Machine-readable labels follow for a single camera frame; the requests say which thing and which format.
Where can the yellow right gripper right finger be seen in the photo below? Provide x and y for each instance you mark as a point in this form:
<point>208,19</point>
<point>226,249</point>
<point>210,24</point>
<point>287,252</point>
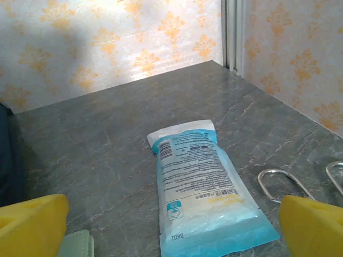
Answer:
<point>313,233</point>

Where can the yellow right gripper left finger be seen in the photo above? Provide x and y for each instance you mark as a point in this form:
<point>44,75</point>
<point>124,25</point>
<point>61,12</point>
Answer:
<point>26,230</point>

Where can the sage green wallet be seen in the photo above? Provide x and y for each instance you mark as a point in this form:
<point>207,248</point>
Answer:
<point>77,245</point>

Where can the navy blue backpack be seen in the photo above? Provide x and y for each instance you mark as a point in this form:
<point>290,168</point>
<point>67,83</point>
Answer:
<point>8,160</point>

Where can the blue wet wipes pack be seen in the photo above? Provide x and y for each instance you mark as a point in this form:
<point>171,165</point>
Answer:
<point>193,187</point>

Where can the silver metal eyelash curler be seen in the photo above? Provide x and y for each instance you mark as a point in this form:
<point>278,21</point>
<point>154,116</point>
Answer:
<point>259,180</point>

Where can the aluminium frame post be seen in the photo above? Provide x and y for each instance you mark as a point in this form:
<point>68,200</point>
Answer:
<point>233,34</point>

